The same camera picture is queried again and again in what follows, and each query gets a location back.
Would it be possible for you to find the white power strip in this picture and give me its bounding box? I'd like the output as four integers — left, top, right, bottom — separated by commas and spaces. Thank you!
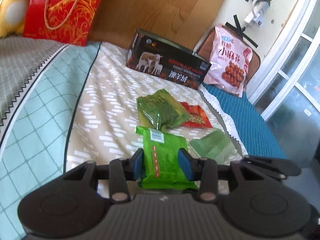
244, 1, 270, 28

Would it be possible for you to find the red spicy snack packet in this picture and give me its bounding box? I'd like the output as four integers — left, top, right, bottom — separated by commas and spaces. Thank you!
180, 102, 212, 128

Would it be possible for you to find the blue mesh mat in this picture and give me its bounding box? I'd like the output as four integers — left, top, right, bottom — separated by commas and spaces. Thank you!
204, 85, 286, 159

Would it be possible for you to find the dark green pea snack bag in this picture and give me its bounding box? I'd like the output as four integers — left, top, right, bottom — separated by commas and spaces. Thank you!
136, 89, 191, 132

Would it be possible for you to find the yellow duck plush toy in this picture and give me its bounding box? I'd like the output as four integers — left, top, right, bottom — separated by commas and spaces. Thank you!
0, 0, 30, 38

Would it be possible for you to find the pink fried twist snack bag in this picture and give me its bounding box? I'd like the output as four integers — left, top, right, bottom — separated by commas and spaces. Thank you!
203, 24, 253, 98

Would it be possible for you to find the red biscuit gift box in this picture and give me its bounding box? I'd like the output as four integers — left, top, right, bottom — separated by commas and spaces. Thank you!
23, 0, 101, 46

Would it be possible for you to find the wooden headboard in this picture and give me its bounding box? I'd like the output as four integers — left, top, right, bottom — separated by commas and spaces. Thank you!
88, 0, 224, 49

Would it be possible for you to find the white window frame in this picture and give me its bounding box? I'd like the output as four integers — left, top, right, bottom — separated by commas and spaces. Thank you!
247, 0, 319, 121

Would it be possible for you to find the bright green snack pack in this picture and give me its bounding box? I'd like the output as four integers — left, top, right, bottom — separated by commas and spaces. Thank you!
136, 126, 197, 190

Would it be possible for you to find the patterned bed sheet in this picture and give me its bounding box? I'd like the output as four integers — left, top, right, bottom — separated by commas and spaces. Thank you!
0, 36, 250, 240

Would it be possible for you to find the black open storage box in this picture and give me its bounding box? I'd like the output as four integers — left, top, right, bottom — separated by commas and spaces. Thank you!
126, 29, 211, 89

